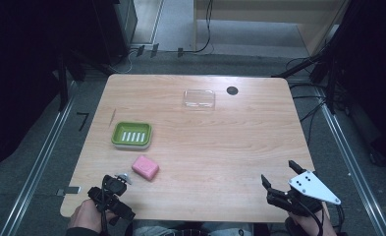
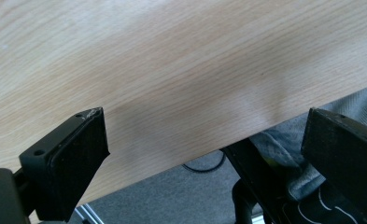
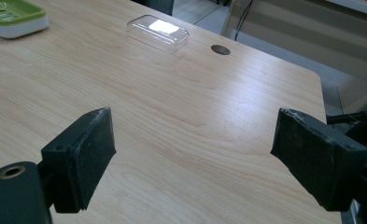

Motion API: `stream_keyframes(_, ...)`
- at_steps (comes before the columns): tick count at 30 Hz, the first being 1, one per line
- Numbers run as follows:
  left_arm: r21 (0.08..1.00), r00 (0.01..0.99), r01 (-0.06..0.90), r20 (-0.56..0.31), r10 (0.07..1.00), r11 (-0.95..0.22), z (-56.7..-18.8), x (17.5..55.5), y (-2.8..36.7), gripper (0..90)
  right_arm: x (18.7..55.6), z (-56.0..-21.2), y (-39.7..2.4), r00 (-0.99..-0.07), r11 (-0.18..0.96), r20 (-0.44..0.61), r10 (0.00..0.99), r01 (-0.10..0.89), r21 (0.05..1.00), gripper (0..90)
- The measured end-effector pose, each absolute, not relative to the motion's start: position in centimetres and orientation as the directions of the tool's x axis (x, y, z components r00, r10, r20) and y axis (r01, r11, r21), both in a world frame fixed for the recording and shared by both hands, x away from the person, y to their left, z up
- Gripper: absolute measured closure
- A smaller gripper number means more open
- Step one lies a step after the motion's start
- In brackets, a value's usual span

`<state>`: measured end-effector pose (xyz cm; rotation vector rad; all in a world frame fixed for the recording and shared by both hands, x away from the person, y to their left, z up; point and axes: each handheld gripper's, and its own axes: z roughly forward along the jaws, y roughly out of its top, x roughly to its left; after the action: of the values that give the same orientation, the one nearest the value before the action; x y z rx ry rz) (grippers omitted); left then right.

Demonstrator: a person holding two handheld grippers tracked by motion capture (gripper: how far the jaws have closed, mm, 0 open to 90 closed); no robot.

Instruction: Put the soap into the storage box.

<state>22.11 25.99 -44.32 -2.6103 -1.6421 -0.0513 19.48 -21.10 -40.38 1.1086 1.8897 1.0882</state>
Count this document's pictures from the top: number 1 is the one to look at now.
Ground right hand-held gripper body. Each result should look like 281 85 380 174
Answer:
266 169 342 218

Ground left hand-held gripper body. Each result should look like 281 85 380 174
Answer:
87 172 137 227

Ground pink soap bar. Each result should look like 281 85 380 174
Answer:
131 154 160 182

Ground green soap dish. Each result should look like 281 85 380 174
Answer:
110 121 153 151

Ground person's left hand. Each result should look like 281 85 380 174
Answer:
67 199 118 234

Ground person's right hand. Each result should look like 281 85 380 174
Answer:
288 202 338 236

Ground thin wooden stick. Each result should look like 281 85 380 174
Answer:
108 108 117 129

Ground person's blue jeans legs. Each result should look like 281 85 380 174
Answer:
131 218 254 236

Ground black tripod stand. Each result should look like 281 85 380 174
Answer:
271 38 346 116
51 48 87 112

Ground clear plastic lid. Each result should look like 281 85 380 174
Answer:
181 88 217 111

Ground black cabinet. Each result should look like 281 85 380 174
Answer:
90 0 138 66

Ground light wooden furniture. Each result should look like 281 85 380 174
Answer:
193 0 351 57

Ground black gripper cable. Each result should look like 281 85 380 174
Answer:
290 191 346 236

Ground small metal floor bracket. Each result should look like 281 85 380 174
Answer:
55 185 83 198

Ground black floor cable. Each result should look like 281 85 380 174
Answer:
285 56 329 147

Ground metal floor rail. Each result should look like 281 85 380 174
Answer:
0 80 78 236
314 86 386 236

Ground white floor cable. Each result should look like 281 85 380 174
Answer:
110 48 139 75

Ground black hanging cable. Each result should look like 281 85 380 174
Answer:
181 0 215 55

